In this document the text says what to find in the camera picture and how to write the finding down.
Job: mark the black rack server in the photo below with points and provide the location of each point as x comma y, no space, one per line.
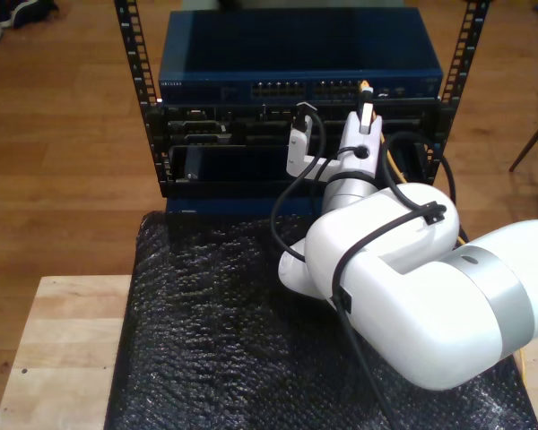
251,121

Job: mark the black rack tray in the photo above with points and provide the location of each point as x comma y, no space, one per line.
228,188

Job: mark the blue rack platform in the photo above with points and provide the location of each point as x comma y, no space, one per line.
228,205

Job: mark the brown wooden chair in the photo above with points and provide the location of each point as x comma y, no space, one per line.
533,140

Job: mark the black bubble mat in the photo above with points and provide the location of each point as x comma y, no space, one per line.
206,336

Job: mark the black sneaker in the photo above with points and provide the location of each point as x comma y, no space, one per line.
27,11

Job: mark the blue network switch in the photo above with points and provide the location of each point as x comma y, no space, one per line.
296,45

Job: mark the black rack frame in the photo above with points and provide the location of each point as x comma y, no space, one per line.
153,148

